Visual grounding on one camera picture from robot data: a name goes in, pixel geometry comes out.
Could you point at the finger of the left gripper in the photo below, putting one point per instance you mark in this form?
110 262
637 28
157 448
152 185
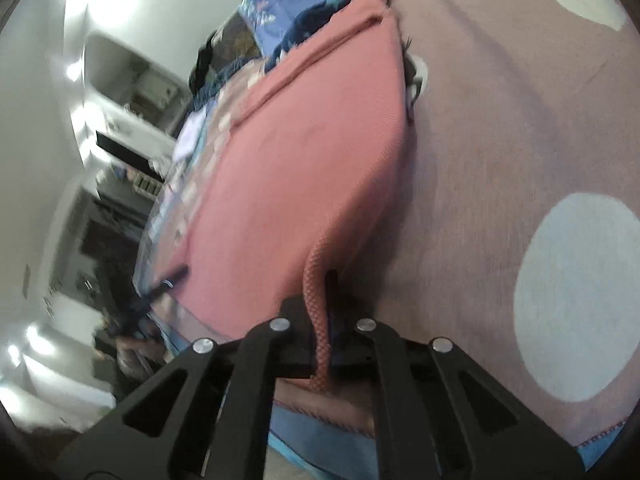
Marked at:
165 285

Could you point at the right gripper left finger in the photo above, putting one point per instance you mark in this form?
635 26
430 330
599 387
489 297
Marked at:
205 415

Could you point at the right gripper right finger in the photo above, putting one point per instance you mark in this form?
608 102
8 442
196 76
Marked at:
437 413

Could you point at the pink knit garment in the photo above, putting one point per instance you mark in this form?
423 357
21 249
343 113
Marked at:
307 168

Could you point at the left hand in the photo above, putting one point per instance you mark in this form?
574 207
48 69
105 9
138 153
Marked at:
139 359

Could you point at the lilac folded cloth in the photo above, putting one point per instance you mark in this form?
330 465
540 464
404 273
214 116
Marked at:
189 136

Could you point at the dark teal fleece blanket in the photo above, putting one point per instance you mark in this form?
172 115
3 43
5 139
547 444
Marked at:
205 84

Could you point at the mauve polka dot blanket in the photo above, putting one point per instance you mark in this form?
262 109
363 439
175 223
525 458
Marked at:
513 228

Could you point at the dark patterned pillow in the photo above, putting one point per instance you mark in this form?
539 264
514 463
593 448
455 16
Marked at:
230 41

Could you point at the navy star fleece garment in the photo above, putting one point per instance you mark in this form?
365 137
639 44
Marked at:
305 25

